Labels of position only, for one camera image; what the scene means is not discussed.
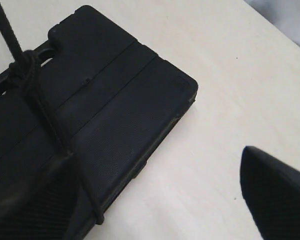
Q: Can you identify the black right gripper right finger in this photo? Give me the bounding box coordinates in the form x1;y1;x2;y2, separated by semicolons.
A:
239;146;300;240

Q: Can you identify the black knotted cord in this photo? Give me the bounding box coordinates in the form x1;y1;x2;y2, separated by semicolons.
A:
0;0;106;225

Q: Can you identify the white backdrop curtain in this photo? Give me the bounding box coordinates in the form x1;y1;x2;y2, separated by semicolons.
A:
246;0;300;47

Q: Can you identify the black plastic carry case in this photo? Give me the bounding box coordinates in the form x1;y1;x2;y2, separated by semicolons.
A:
0;5;198;240

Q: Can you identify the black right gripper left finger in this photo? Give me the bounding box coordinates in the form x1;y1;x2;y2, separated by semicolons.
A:
0;155;77;240

